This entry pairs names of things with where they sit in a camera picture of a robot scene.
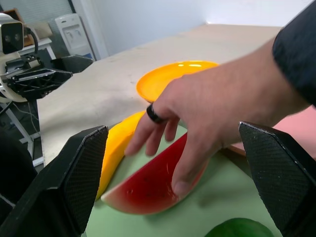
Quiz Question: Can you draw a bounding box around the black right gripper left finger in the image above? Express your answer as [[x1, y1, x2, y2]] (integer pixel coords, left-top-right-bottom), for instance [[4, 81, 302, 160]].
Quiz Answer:
[[0, 125, 109, 237]]

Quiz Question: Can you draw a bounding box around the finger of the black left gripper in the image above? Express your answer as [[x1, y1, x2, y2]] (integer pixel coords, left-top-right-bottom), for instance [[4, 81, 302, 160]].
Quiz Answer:
[[50, 55, 94, 74], [6, 68, 74, 100]]

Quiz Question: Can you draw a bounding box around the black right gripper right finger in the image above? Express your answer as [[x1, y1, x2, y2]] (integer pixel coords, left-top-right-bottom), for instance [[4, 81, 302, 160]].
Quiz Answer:
[[238, 120, 316, 237]]

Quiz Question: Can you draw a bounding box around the yellow melon slice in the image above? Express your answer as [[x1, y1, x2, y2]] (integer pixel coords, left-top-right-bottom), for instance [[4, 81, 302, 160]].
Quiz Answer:
[[95, 110, 147, 200]]

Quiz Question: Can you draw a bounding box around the red watermelon slice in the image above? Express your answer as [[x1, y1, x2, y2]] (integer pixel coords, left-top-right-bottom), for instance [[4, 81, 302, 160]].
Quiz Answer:
[[100, 132, 211, 215]]

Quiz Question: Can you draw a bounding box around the pink plate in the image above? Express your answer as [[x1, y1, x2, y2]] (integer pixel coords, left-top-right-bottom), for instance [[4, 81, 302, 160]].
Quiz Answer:
[[228, 105, 316, 161]]

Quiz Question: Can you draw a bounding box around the light green plate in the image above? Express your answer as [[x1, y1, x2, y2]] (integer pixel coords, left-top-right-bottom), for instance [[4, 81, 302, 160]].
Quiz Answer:
[[85, 122, 283, 237]]

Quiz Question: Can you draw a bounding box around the green round fruit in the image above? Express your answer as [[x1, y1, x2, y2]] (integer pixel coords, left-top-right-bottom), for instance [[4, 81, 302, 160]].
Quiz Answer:
[[204, 217, 275, 237]]

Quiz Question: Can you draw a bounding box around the yellow plate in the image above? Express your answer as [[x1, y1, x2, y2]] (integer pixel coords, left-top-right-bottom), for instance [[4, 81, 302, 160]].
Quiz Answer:
[[136, 60, 220, 104]]

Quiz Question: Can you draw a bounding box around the person's bare hand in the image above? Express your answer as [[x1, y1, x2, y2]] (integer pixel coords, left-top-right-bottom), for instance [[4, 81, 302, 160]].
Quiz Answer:
[[124, 39, 281, 197]]

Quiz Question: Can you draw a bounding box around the white background desk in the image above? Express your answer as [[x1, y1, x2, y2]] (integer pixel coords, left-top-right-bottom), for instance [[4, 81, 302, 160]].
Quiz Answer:
[[17, 37, 57, 60]]

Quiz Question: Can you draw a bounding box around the white water dispenser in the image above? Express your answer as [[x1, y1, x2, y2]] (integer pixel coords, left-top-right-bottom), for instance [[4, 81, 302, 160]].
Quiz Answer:
[[54, 13, 96, 61]]

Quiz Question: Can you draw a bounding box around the brown cardboard box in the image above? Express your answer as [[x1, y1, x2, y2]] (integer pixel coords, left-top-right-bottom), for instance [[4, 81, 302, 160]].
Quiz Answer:
[[31, 21, 54, 40]]

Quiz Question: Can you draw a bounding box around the dark rounded shape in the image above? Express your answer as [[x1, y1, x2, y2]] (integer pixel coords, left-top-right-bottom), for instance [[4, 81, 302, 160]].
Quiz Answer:
[[0, 128, 38, 205]]

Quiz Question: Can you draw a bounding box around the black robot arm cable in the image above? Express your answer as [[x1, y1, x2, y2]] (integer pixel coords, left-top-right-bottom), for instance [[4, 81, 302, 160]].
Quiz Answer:
[[24, 26, 40, 55]]

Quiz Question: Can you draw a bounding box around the white metal table frame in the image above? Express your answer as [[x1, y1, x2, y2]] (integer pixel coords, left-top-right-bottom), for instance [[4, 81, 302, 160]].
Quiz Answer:
[[0, 101, 45, 167]]

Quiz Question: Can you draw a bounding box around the black finger ring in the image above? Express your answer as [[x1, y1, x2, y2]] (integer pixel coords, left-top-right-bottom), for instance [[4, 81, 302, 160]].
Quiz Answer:
[[146, 103, 166, 124]]

